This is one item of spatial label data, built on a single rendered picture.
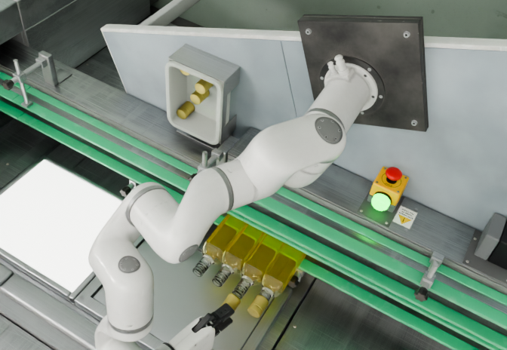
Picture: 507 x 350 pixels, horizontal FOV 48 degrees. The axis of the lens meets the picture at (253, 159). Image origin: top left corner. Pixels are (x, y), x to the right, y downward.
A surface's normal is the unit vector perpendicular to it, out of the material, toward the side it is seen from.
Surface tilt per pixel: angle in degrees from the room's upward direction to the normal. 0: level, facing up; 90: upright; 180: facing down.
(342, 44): 2
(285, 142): 87
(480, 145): 0
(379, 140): 0
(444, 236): 90
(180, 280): 90
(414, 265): 90
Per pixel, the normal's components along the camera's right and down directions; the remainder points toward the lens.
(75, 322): 0.07, -0.69
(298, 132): 0.30, -0.60
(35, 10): 0.86, 0.41
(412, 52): -0.48, 0.62
